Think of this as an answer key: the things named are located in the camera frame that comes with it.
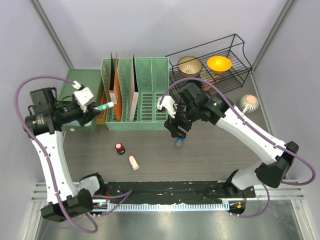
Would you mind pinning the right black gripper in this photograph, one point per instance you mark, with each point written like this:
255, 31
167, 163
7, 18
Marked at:
175, 131

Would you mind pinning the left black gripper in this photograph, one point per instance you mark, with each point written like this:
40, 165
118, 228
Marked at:
86, 117

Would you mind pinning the green white glue stick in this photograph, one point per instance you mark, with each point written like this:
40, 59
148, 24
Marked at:
104, 106

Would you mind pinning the orange folder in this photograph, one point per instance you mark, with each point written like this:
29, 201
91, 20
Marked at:
114, 88

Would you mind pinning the drawer box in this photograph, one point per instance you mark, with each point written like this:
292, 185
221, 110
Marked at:
89, 78

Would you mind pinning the white folder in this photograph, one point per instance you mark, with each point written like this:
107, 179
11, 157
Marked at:
133, 92

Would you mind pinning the red black stamp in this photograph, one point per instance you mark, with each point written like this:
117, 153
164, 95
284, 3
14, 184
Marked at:
120, 148

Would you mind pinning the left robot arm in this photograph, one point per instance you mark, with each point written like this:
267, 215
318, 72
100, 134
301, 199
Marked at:
46, 122

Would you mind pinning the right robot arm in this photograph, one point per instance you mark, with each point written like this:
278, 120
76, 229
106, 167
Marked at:
196, 105

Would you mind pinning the blue grey bottle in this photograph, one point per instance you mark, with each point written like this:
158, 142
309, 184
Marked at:
178, 143

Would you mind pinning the pink eraser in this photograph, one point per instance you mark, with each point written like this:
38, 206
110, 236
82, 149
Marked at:
133, 163

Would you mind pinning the green file organizer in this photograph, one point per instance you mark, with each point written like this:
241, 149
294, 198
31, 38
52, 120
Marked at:
152, 75

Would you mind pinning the brown glass bowl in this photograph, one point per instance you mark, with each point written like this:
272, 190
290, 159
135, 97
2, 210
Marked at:
189, 66

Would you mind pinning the striped ceramic mug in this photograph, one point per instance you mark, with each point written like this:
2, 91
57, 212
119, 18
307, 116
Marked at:
248, 104

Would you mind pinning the orange bowl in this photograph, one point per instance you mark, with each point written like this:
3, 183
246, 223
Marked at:
219, 64

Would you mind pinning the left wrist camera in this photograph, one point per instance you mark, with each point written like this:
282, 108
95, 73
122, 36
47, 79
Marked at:
83, 96

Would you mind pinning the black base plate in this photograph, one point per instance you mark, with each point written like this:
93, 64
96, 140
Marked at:
169, 192

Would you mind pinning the white cable tray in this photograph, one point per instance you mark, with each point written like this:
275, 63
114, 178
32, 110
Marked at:
181, 207

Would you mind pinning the black wire rack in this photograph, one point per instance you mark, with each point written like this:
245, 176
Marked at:
231, 46

